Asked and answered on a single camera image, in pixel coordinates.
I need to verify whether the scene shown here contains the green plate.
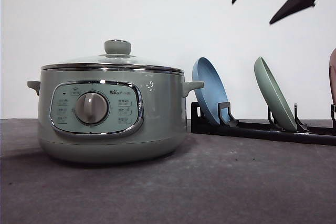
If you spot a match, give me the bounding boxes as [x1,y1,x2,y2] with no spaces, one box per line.
[254,57,297,132]

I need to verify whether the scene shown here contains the glass steamer lid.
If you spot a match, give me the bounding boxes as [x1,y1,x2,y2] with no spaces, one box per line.
[41,39,185,73]

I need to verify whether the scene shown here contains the pink plate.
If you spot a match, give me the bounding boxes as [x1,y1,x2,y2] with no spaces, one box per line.
[329,48,336,104]

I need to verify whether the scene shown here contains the blue plate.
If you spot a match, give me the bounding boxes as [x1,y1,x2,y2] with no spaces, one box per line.
[192,57,230,123]

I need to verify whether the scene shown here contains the black plate rack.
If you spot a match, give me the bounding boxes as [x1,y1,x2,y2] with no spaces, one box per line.
[191,102,336,146]

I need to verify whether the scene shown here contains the green electric steamer pot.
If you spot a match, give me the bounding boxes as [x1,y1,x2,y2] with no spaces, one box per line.
[27,68,204,164]

